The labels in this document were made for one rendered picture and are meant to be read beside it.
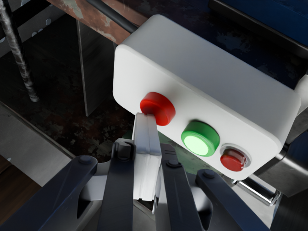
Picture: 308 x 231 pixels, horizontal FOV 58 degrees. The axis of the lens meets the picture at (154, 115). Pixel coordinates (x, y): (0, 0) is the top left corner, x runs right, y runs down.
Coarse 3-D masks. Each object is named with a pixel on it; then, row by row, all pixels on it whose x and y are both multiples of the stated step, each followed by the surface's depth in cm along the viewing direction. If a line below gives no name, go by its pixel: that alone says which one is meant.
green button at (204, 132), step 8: (192, 128) 20; (200, 128) 20; (208, 128) 20; (184, 136) 21; (200, 136) 19; (208, 136) 19; (216, 136) 20; (184, 144) 21; (208, 144) 20; (216, 144) 20; (192, 152) 22; (208, 152) 20
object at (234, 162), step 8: (224, 144) 20; (232, 144) 20; (224, 152) 20; (232, 152) 20; (240, 152) 20; (224, 160) 20; (232, 160) 20; (240, 160) 19; (248, 160) 20; (232, 168) 20; (240, 168) 20
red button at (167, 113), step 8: (152, 96) 21; (160, 96) 21; (144, 104) 21; (152, 104) 21; (160, 104) 20; (168, 104) 21; (144, 112) 22; (152, 112) 21; (160, 112) 21; (168, 112) 20; (160, 120) 21; (168, 120) 21
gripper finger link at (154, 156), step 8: (152, 120) 20; (152, 128) 18; (152, 136) 17; (152, 144) 16; (152, 152) 15; (160, 152) 15; (152, 160) 15; (160, 160) 15; (152, 168) 15; (144, 176) 15; (152, 176) 15; (144, 184) 15; (152, 184) 15; (144, 192) 15; (152, 192) 15
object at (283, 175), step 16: (304, 144) 45; (272, 160) 46; (288, 160) 44; (304, 160) 44; (272, 176) 49; (288, 176) 46; (304, 176) 44; (288, 192) 49; (304, 192) 45; (288, 208) 47; (304, 208) 42; (272, 224) 49; (288, 224) 44; (304, 224) 40
